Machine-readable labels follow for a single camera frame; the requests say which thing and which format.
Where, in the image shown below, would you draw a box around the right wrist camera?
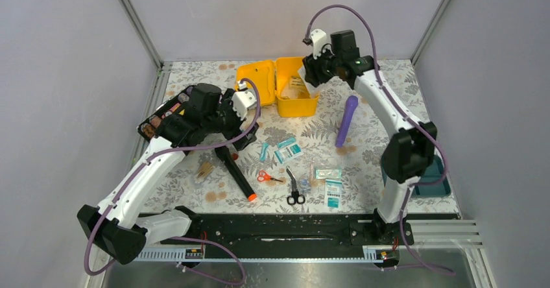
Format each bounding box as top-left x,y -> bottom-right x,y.
302,29 -> 328,60

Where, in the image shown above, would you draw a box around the teal plastic tray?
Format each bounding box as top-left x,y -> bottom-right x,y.
381,155 -> 451,202

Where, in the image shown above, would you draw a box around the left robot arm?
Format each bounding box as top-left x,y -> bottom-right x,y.
77,79 -> 261,265

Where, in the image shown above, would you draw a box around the orange handled small scissors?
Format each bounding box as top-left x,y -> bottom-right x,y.
256,170 -> 283,182

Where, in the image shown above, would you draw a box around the black flashlight orange tip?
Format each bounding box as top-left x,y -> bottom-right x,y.
214,147 -> 257,202

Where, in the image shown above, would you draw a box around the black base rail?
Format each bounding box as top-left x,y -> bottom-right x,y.
137,210 -> 416,261

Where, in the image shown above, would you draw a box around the yellow plastic kit box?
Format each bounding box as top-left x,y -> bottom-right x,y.
236,57 -> 318,117

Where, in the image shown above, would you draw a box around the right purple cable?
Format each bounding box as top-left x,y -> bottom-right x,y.
304,4 -> 457,278

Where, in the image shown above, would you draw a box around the clear bag blue tape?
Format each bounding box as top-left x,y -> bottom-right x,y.
298,162 -> 318,195

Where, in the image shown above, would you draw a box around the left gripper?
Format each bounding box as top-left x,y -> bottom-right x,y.
204,89 -> 259,149

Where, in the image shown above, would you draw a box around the white blue medicine packet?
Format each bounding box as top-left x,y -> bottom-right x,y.
304,80 -> 323,99

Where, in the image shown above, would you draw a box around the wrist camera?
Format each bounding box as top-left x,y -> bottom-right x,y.
231,90 -> 260,121
302,29 -> 328,60

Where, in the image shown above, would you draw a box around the teal gauze packet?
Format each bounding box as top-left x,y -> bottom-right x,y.
274,137 -> 303,164

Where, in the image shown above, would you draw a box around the black bandage shears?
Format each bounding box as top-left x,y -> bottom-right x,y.
286,167 -> 305,206

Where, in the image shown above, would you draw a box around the small teal wrapped item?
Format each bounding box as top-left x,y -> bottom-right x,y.
259,143 -> 270,162

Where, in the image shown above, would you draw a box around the teal dressing packet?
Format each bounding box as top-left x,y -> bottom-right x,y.
324,179 -> 343,209

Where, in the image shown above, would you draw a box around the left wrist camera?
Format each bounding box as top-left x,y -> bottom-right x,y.
231,90 -> 260,121

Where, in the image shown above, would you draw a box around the black poker chip case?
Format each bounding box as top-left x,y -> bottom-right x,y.
136,85 -> 195,142

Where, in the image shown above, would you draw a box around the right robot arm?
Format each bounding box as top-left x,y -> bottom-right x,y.
300,29 -> 437,244

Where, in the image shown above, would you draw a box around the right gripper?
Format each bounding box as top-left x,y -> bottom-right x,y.
302,44 -> 342,88

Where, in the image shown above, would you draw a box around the wooden sticks bundle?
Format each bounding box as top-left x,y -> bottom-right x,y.
196,162 -> 215,180

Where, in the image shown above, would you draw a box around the boxed bandage pack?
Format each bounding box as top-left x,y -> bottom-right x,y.
288,76 -> 307,91

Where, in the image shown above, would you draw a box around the purple cylindrical tube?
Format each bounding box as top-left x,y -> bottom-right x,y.
335,95 -> 359,148

